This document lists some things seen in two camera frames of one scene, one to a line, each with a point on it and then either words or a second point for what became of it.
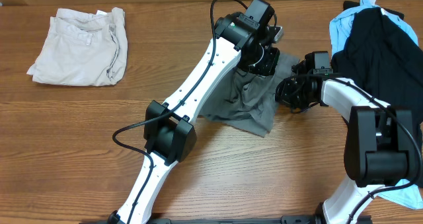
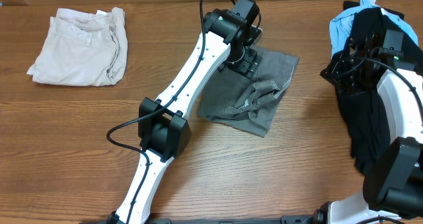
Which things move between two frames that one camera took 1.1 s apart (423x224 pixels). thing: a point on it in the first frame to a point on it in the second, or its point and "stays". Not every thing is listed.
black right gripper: [282, 95] to [334, 74]
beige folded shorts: [82, 49] stays
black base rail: [289, 219] stays
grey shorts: [246, 100] stays
